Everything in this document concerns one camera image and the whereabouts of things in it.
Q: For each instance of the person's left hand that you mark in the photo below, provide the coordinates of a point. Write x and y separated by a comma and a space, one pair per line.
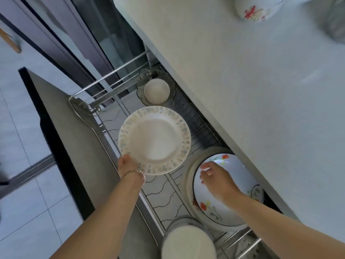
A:
128, 165

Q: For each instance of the person's right hand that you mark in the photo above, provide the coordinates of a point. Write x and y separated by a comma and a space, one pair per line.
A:
222, 184

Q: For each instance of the person's right fingers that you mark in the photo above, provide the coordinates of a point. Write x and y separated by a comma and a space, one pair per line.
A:
208, 171

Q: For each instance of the person's left thumb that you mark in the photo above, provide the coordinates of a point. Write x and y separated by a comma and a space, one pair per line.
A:
127, 159

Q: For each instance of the white plate blue floral rim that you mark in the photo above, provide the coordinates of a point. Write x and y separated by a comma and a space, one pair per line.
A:
156, 138

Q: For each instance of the person's right forearm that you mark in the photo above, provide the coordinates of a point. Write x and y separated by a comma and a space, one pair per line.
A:
283, 226

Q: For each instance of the person's left forearm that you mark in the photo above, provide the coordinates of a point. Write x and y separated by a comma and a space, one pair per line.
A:
107, 213

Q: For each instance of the large plain grey-white plate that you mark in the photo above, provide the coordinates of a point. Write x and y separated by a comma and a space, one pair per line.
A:
188, 183

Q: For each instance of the white plate red flower print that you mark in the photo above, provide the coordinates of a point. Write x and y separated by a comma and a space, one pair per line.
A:
238, 172

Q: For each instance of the dark grey drawer front panel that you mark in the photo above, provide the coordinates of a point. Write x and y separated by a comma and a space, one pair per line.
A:
78, 148

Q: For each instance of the small patterned white dish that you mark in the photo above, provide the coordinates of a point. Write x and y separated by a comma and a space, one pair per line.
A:
257, 193

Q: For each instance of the clear glass bowl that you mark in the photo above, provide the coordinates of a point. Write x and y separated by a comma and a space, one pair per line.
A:
140, 91

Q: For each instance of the large white bowl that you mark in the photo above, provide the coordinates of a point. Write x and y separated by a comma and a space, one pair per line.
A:
188, 244

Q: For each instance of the small white bowl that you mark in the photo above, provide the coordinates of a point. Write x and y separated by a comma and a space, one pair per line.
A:
157, 90

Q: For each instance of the clear glass cup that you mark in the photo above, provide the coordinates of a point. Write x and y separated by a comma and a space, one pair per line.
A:
144, 74

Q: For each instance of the metal floor door track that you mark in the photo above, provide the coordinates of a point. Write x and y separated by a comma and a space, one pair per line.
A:
27, 173

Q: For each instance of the wooden chair leg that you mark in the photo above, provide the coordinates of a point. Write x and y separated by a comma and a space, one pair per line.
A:
10, 41

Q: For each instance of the white jar red flower print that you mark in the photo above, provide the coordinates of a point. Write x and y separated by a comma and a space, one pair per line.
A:
256, 8

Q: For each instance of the dark sliding door frame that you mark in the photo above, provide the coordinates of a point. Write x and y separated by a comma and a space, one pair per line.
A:
89, 32

